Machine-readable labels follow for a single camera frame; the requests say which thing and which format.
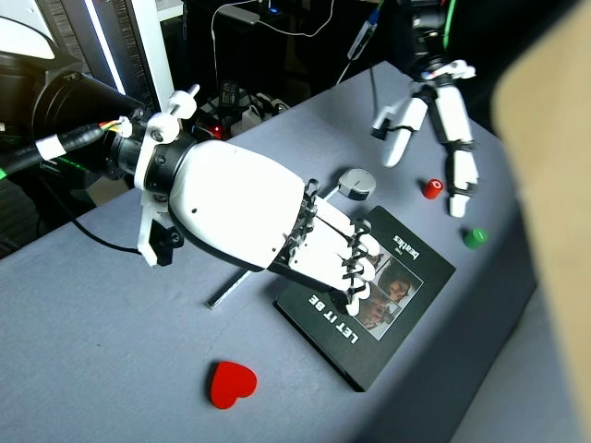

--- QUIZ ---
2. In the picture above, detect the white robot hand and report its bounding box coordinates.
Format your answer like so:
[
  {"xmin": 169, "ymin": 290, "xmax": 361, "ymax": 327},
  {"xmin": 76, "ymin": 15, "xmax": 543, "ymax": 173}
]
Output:
[
  {"xmin": 380, "ymin": 83, "xmax": 481, "ymax": 219},
  {"xmin": 167, "ymin": 139, "xmax": 388, "ymax": 317}
]

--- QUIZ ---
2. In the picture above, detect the black power adapter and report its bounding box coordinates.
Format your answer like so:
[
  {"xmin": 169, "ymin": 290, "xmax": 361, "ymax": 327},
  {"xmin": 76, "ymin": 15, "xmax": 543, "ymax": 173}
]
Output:
[{"xmin": 219, "ymin": 78, "xmax": 241, "ymax": 111}]

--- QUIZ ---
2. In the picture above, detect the green cylinder block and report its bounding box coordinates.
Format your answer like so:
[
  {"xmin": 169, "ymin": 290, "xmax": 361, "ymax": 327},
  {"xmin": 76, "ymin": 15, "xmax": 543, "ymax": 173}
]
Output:
[{"xmin": 463, "ymin": 226, "xmax": 489, "ymax": 250}]

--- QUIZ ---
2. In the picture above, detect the red heart block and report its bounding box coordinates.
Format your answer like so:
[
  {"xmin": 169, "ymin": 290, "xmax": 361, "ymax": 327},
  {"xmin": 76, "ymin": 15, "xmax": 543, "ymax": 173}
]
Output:
[{"xmin": 210, "ymin": 360, "xmax": 259, "ymax": 411}]

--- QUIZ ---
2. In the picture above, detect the black Let It Be album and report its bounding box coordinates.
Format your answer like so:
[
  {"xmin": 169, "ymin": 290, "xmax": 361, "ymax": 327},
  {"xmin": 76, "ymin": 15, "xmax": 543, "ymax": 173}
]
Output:
[{"xmin": 273, "ymin": 206, "xmax": 457, "ymax": 392}]

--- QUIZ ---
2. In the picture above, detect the grey white tape measure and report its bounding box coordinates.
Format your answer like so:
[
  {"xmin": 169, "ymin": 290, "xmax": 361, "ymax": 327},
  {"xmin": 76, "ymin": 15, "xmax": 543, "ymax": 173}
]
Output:
[{"xmin": 206, "ymin": 167, "xmax": 378, "ymax": 309}]

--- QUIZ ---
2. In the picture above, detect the grey tablecloth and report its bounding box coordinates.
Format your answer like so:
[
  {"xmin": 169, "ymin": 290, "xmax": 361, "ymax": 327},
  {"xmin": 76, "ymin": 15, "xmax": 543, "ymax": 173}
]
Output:
[{"xmin": 0, "ymin": 59, "xmax": 539, "ymax": 443}]

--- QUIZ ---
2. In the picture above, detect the white power strip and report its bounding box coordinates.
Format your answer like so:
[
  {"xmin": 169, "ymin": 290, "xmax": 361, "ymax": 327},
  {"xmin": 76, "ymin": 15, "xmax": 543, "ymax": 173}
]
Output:
[{"xmin": 198, "ymin": 90, "xmax": 293, "ymax": 139}]

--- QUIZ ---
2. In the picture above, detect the red cylinder block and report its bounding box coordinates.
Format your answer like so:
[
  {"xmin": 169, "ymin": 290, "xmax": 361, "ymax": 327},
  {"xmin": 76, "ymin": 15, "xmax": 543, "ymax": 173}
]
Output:
[{"xmin": 422, "ymin": 177, "xmax": 445, "ymax": 200}]

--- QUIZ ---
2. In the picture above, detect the grey box device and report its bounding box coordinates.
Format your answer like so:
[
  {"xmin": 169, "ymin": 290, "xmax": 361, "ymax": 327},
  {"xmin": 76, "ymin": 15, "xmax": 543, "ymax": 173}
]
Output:
[{"xmin": 220, "ymin": 5, "xmax": 262, "ymax": 27}]

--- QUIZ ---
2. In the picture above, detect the thin white cable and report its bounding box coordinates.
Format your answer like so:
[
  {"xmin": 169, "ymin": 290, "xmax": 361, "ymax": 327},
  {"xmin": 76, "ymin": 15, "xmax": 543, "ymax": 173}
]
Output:
[{"xmin": 210, "ymin": 0, "xmax": 336, "ymax": 87}]

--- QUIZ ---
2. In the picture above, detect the white cable with blue plug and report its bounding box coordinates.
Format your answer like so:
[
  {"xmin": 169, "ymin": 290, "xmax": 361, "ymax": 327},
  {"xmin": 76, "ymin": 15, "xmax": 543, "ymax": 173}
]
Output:
[{"xmin": 335, "ymin": 4, "xmax": 385, "ymax": 85}]

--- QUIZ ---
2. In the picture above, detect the thick black cable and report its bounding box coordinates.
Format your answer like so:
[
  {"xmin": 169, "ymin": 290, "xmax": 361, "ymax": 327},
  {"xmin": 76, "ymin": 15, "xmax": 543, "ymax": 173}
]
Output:
[{"xmin": 0, "ymin": 124, "xmax": 133, "ymax": 175}]

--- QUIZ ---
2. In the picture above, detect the white column with light strip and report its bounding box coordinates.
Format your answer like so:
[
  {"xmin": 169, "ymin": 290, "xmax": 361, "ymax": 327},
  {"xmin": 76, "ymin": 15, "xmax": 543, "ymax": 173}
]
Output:
[{"xmin": 45, "ymin": 0, "xmax": 175, "ymax": 116}]

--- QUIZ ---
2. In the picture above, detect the tan wooden board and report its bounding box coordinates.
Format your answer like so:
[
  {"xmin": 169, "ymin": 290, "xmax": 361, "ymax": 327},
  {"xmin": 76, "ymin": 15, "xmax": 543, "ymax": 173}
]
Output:
[{"xmin": 492, "ymin": 0, "xmax": 591, "ymax": 443}]

